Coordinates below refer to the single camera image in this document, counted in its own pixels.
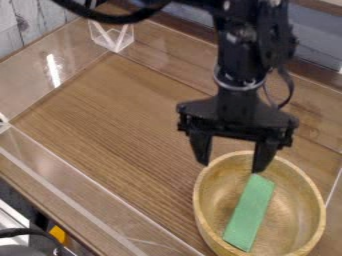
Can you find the brown wooden bowl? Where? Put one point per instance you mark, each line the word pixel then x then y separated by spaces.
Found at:
pixel 295 218

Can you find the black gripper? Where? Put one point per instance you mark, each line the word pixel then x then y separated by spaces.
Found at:
pixel 239 113

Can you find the clear acrylic front wall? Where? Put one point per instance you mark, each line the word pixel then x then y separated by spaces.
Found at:
pixel 100 220

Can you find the yellow and black device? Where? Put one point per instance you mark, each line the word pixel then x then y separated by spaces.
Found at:
pixel 65 240

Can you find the clear acrylic corner bracket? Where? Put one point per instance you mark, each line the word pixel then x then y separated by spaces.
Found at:
pixel 113 39

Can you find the green rectangular block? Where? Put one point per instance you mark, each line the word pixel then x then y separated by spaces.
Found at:
pixel 248 213

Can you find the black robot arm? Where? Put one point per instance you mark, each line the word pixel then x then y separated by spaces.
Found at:
pixel 255 44

